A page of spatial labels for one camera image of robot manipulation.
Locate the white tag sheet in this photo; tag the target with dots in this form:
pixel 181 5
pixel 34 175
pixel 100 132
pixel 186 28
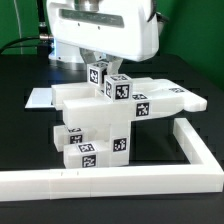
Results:
pixel 40 98

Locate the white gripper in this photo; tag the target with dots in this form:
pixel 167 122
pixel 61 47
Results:
pixel 122 28

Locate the white chair seat part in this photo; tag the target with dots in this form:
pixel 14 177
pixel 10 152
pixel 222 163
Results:
pixel 110 143

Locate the white U-shaped frame fence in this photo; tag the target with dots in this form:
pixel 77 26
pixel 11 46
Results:
pixel 200 175

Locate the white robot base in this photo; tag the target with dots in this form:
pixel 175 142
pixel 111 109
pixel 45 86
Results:
pixel 67 57

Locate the white tagged cube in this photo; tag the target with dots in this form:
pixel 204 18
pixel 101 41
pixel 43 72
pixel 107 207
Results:
pixel 118 87
pixel 96 72

